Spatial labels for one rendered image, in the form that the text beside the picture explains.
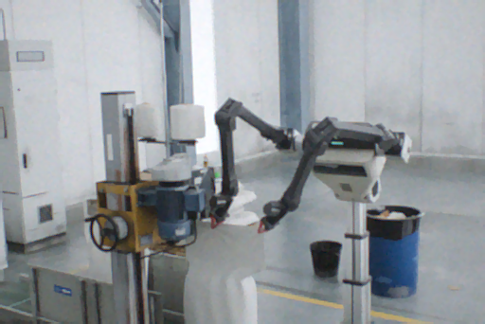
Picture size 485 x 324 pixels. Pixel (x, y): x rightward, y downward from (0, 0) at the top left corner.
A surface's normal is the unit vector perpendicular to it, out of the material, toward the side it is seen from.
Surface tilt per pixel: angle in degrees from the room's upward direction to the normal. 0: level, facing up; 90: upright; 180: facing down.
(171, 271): 90
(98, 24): 90
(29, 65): 90
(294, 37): 90
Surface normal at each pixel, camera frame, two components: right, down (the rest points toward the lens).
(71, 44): 0.83, 0.06
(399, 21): -0.56, 0.14
